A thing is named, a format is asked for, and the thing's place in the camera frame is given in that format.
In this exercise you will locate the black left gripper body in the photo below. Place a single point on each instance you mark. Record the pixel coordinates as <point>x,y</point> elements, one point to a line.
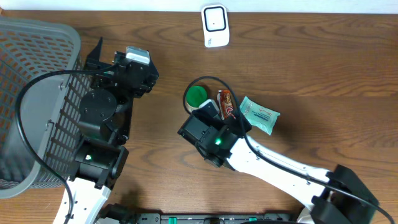
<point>97,79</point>

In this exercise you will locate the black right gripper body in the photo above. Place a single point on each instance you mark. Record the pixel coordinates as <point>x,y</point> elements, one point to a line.
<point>244,125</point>

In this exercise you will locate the light blue tissue pack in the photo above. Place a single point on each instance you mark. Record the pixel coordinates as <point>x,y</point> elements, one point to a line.
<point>259,116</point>

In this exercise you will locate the red candy bar wrapper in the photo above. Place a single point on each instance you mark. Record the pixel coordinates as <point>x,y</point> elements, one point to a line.
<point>224,98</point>

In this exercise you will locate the green lid jar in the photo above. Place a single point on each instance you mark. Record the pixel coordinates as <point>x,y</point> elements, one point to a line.
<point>195,96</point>

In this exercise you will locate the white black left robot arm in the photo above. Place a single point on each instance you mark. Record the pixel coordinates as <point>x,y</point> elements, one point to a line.
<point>104,125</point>

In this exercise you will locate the white barcode scanner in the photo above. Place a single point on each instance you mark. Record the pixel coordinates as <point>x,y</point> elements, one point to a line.
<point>215,26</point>

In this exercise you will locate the grey plastic mesh basket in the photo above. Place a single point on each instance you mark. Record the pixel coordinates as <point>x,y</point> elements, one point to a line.
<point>49,110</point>

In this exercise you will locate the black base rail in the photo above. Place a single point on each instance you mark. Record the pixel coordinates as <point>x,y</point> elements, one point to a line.
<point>156,218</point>

